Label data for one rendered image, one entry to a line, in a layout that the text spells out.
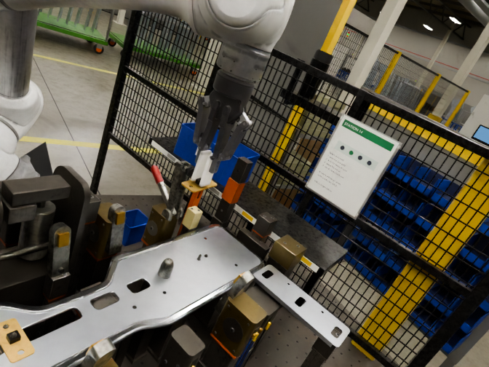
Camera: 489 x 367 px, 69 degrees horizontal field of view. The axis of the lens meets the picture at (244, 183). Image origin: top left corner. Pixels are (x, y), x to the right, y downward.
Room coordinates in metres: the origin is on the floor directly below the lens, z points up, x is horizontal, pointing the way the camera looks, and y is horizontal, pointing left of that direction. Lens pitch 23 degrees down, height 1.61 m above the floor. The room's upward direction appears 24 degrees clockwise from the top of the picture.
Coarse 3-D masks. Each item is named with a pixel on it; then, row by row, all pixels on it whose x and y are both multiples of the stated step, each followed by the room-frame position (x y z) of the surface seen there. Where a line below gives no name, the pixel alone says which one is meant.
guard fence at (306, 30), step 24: (312, 0) 2.97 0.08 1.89; (336, 0) 2.81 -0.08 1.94; (288, 24) 3.07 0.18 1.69; (312, 24) 2.90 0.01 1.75; (336, 24) 2.71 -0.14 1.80; (288, 48) 2.99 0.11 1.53; (312, 48) 2.82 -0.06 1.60; (264, 96) 3.02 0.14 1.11; (264, 120) 2.94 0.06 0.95; (288, 120) 2.73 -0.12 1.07; (264, 144) 2.86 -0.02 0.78; (288, 144) 2.73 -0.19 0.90
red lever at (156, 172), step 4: (152, 168) 0.92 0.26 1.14; (156, 168) 0.93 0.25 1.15; (152, 172) 0.92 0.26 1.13; (156, 172) 0.92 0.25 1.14; (156, 176) 0.91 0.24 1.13; (160, 176) 0.92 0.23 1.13; (156, 180) 0.91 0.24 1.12; (160, 180) 0.91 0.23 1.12; (160, 184) 0.91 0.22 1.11; (160, 188) 0.90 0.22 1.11; (164, 188) 0.91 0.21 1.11; (164, 192) 0.90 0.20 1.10; (164, 196) 0.89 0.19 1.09; (168, 196) 0.90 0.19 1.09; (164, 200) 0.89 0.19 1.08; (176, 212) 0.88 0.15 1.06
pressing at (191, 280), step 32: (128, 256) 0.70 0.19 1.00; (160, 256) 0.76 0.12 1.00; (192, 256) 0.81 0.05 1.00; (224, 256) 0.87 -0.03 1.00; (256, 256) 0.94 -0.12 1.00; (96, 288) 0.57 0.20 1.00; (160, 288) 0.65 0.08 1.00; (192, 288) 0.69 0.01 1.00; (224, 288) 0.75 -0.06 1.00; (0, 320) 0.42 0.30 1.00; (32, 320) 0.45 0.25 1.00; (96, 320) 0.50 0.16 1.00; (128, 320) 0.53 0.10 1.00; (160, 320) 0.57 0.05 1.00; (64, 352) 0.42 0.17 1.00
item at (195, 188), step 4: (196, 180) 0.69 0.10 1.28; (200, 180) 0.70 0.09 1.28; (184, 184) 0.66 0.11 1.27; (188, 184) 0.67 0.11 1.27; (192, 184) 0.68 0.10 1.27; (196, 184) 0.68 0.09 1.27; (212, 184) 0.71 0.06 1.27; (216, 184) 0.72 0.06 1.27; (188, 188) 0.65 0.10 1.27; (192, 188) 0.66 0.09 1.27; (196, 188) 0.67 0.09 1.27; (200, 188) 0.67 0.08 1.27; (204, 188) 0.68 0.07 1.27; (208, 188) 0.69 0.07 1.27
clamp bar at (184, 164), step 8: (176, 168) 0.87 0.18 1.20; (184, 168) 0.87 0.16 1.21; (192, 168) 0.87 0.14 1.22; (176, 176) 0.87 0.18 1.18; (184, 176) 0.89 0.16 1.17; (176, 184) 0.87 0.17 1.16; (176, 192) 0.87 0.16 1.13; (168, 200) 0.87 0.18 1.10; (176, 200) 0.88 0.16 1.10; (168, 208) 0.86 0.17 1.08; (176, 208) 0.89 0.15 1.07; (176, 216) 0.88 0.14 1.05
